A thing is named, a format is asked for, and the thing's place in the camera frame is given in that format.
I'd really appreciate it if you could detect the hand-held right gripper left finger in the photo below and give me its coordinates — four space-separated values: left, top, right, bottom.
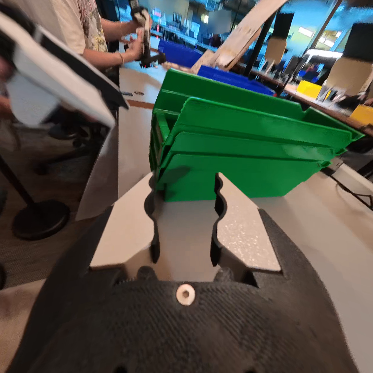
90 172 161 278

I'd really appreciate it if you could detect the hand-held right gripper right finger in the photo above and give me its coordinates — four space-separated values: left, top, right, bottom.
210 172 282 282

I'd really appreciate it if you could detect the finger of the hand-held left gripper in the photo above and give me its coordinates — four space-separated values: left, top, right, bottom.
0 13 129 129

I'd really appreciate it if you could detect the black office chair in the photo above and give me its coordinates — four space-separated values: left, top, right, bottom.
35 108 117 175

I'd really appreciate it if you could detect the black round stand base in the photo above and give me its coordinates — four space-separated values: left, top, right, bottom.
0 154 70 241

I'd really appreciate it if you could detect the blue plastic bin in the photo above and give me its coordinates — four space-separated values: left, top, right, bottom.
157 39 203 68

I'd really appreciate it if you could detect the long wooden table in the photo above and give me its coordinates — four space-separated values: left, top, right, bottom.
233 61 373 137

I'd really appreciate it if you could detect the blue bin with tag sticker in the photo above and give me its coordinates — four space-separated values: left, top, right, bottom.
198 65 276 97

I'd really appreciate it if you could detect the yellow plastic bin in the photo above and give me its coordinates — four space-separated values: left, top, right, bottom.
296 80 322 98
350 104 373 126

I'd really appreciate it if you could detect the cardboard board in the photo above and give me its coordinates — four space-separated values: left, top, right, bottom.
325 57 373 88
265 38 287 63
191 0 289 73

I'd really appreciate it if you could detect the black stand pole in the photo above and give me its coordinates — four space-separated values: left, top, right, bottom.
243 12 277 77

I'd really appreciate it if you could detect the white light panel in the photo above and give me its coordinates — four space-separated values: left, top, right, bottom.
304 49 343 59

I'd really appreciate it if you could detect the black panel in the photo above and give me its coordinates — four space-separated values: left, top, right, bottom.
344 23 373 59

